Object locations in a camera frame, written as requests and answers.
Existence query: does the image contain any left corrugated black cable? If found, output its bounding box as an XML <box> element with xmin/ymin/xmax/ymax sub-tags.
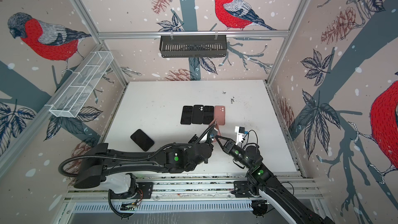
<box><xmin>58</xmin><ymin>124</ymin><xmax>217</xmax><ymax>219</ymax></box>

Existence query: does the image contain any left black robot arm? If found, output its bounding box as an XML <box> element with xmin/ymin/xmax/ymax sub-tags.
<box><xmin>74</xmin><ymin>142</ymin><xmax>214</xmax><ymax>189</ymax></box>

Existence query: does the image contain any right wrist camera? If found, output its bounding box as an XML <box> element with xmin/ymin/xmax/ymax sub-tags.
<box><xmin>235</xmin><ymin>126</ymin><xmax>246</xmax><ymax>145</ymax></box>

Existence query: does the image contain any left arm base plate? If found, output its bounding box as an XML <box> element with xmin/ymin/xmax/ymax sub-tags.
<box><xmin>108</xmin><ymin>182</ymin><xmax>154</xmax><ymax>200</ymax></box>

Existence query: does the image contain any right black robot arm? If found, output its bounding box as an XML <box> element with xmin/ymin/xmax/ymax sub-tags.
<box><xmin>215</xmin><ymin>135</ymin><xmax>334</xmax><ymax>224</ymax></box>

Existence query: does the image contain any white mesh wall tray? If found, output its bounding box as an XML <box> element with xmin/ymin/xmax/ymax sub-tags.
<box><xmin>49</xmin><ymin>51</ymin><xmax>114</xmax><ymax>118</ymax></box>

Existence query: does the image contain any black wire wall basket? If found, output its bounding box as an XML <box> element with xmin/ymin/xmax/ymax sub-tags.
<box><xmin>159</xmin><ymin>35</ymin><xmax>227</xmax><ymax>58</ymax></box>

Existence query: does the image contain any black bare phone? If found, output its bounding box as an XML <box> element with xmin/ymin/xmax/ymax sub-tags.
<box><xmin>203</xmin><ymin>106</ymin><xmax>214</xmax><ymax>124</ymax></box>

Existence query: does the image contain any purple phone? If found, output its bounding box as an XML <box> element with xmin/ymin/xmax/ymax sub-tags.
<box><xmin>180</xmin><ymin>106</ymin><xmax>193</xmax><ymax>125</ymax></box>

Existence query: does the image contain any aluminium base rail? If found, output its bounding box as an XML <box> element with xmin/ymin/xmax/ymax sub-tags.
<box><xmin>65</xmin><ymin>174</ymin><xmax>324</xmax><ymax>201</ymax></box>

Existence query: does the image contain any pink phone case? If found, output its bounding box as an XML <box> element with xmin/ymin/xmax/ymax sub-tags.
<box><xmin>214</xmin><ymin>105</ymin><xmax>226</xmax><ymax>125</ymax></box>

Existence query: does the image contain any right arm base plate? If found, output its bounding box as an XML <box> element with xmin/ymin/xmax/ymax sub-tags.
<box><xmin>233</xmin><ymin>180</ymin><xmax>277</xmax><ymax>199</ymax></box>

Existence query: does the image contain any right thin black cable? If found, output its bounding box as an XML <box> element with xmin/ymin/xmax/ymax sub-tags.
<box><xmin>244</xmin><ymin>130</ymin><xmax>259</xmax><ymax>150</ymax></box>

